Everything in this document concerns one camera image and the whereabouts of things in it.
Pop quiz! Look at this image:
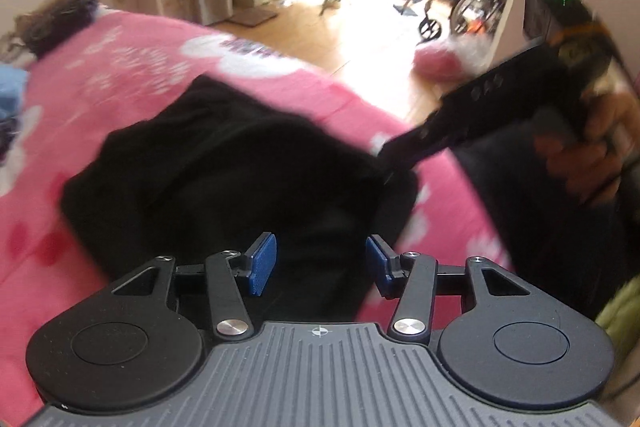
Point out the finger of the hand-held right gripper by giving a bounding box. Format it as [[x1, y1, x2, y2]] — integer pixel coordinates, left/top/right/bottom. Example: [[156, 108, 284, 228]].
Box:
[[374, 119, 453, 180]]

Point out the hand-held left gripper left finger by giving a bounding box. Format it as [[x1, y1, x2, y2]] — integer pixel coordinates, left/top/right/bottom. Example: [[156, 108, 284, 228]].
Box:
[[110, 232, 278, 343]]

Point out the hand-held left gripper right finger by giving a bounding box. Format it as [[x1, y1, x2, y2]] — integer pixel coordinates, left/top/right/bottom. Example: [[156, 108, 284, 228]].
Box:
[[365, 234, 533, 343]]

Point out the black T-shirt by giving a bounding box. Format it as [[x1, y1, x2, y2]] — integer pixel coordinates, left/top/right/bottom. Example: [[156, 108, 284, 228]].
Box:
[[60, 74, 420, 324]]

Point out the stack of folded clothes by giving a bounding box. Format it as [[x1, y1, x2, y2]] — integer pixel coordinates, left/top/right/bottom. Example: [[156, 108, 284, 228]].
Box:
[[14, 0, 102, 58]]

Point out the person's right hand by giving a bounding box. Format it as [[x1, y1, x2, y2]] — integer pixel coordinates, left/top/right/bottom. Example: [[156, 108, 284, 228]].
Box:
[[534, 89, 632, 208]]

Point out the white plastic bag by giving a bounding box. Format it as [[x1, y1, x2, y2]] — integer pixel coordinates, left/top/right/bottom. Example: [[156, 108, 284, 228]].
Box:
[[449, 33, 497, 68]]

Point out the pink bag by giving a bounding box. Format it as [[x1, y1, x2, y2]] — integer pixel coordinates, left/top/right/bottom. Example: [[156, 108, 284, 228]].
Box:
[[414, 43, 467, 81]]

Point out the brown floor mat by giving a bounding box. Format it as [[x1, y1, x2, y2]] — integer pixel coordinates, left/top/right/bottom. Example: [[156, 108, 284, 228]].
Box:
[[229, 6, 279, 28]]

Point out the pink floral blanket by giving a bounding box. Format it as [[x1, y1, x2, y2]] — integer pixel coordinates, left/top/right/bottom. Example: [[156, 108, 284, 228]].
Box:
[[0, 4, 516, 418]]

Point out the yellow-green cloth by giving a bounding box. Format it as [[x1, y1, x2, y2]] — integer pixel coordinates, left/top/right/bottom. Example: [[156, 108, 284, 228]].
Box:
[[594, 276, 640, 359]]

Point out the light blue garment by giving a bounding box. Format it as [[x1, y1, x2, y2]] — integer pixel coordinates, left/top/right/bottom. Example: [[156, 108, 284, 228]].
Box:
[[0, 66, 29, 118]]

